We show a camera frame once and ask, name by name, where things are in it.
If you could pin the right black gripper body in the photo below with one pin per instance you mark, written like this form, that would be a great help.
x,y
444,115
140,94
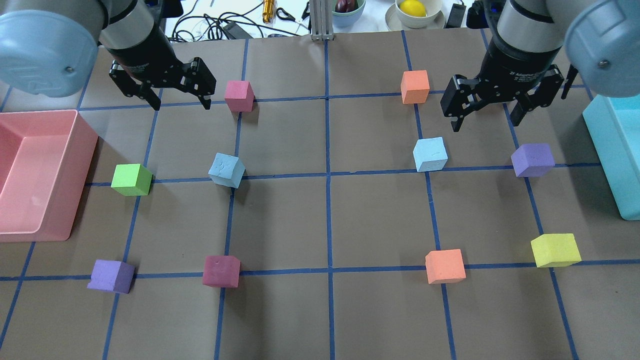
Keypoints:
x,y
516,64

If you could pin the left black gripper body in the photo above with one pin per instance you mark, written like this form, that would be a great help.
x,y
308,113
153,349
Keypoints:
x,y
143,58

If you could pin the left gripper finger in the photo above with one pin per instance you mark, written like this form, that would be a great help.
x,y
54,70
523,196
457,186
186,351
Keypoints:
x,y
195,78
130,88

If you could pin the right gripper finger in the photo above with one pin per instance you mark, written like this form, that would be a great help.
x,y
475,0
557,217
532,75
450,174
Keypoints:
x,y
543,96
459,100

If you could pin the light blue block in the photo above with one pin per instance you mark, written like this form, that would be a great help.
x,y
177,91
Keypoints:
x,y
227,170
430,154

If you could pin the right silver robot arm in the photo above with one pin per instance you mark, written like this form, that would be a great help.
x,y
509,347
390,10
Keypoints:
x,y
539,46

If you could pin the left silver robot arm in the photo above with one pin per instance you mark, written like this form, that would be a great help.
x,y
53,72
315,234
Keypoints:
x,y
49,47

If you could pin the red block left far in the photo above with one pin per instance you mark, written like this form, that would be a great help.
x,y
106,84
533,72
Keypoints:
x,y
239,96

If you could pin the orange block far side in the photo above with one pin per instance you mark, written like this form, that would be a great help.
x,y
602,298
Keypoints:
x,y
414,87

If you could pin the black power adapter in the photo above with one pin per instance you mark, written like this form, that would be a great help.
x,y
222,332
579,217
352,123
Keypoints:
x,y
232,31

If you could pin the cyan plastic bin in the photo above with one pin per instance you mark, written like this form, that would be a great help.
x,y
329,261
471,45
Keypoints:
x,y
614,127

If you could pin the purple block right side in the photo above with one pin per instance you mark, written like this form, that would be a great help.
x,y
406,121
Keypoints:
x,y
532,160

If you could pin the purple block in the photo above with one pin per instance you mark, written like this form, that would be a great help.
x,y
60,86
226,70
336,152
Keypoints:
x,y
112,276
532,160

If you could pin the green foam block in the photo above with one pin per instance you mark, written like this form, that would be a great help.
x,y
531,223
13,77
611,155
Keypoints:
x,y
131,180

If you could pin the white bowl with lemon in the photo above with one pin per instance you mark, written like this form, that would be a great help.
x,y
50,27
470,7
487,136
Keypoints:
x,y
415,14

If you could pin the pink plastic bin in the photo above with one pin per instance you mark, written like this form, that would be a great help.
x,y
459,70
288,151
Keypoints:
x,y
45,158

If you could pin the scissors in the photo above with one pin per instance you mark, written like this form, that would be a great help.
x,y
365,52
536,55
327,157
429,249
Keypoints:
x,y
283,15

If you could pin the green bowl with fruit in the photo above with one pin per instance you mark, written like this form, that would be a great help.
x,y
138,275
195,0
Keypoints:
x,y
347,12

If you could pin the yellow foam block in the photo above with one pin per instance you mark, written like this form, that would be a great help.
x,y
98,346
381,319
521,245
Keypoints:
x,y
555,250

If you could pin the orange block near base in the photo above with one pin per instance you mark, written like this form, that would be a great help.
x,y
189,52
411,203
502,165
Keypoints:
x,y
445,267

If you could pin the magenta block near base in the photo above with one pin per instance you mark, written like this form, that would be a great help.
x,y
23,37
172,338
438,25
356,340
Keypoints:
x,y
221,271

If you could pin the purple block left side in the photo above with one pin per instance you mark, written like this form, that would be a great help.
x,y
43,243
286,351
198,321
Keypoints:
x,y
112,276

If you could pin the aluminium frame post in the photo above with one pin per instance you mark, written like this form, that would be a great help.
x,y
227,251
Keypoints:
x,y
321,20

